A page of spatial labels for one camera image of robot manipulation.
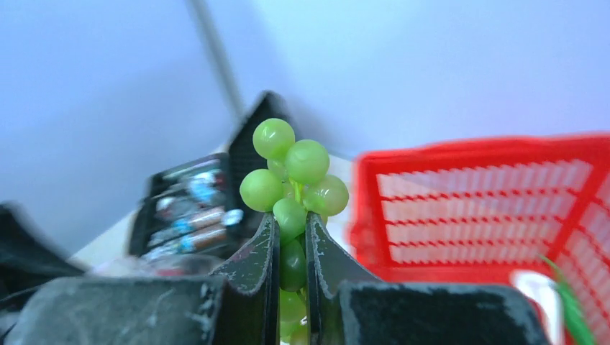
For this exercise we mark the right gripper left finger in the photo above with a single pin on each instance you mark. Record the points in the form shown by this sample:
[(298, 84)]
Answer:
[(247, 310)]

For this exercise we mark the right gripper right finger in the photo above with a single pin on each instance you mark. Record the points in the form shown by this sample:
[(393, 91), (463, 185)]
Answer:
[(331, 274)]

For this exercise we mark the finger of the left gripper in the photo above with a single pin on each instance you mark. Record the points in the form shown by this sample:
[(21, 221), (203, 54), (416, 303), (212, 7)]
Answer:
[(26, 263)]

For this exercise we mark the green toy grape bunch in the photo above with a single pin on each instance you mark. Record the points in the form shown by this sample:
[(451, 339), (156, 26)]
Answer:
[(295, 183)]

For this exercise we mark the red plastic basket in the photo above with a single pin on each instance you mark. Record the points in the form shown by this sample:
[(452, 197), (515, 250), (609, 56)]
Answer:
[(477, 210)]

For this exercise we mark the clear zip top bag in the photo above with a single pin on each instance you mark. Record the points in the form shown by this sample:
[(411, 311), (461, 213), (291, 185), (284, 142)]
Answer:
[(169, 265)]

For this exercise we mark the black poker chip case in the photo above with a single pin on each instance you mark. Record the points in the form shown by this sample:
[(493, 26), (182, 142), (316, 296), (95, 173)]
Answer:
[(196, 207)]

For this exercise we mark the green toy chili pepper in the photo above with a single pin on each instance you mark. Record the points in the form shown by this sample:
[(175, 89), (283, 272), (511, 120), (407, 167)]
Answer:
[(573, 314)]

